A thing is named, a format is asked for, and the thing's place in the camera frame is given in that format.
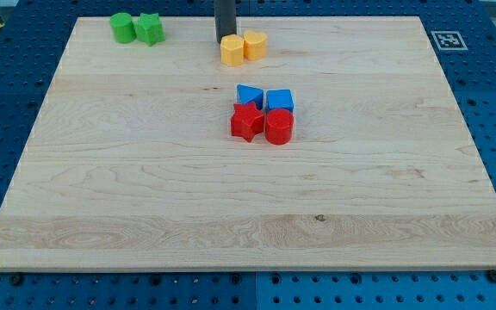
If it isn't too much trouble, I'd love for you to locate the yellow hexagon block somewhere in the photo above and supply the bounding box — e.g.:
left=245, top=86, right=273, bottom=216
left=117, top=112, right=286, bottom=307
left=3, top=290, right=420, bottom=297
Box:
left=220, top=34, right=245, bottom=66

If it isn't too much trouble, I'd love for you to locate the green cylinder block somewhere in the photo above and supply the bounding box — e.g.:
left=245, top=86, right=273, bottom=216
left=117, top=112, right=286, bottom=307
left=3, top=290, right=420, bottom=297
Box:
left=109, top=12, right=136, bottom=44

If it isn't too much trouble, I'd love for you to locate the blue cube block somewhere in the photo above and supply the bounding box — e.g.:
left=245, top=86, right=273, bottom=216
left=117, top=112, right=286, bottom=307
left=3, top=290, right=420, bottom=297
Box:
left=266, top=89, right=295, bottom=113

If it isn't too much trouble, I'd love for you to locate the green star block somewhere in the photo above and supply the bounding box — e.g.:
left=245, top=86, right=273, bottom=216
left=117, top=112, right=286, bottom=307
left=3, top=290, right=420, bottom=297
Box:
left=133, top=13, right=165, bottom=46

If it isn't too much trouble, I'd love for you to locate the white fiducial marker tag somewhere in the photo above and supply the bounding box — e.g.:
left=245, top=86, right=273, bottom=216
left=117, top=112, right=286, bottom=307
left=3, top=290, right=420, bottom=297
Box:
left=431, top=30, right=468, bottom=51

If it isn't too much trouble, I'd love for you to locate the light wooden board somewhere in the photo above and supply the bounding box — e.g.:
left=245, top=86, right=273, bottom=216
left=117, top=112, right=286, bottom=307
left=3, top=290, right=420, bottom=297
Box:
left=0, top=16, right=496, bottom=273

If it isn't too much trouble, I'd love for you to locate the yellow heart block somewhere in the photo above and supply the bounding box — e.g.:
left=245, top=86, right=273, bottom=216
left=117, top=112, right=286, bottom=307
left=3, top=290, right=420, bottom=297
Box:
left=244, top=30, right=268, bottom=60

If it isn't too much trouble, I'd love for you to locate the blue triangle block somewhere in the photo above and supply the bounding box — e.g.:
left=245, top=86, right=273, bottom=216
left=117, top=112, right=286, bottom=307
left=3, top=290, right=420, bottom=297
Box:
left=237, top=84, right=264, bottom=110

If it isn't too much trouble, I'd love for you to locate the red cylinder block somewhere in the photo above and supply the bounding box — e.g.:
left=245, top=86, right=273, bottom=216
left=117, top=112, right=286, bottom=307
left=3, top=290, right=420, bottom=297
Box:
left=265, top=108, right=295, bottom=145

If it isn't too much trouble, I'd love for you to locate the red star block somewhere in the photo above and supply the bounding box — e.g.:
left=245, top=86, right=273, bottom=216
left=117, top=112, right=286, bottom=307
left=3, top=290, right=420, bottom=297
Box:
left=230, top=102, right=264, bottom=142

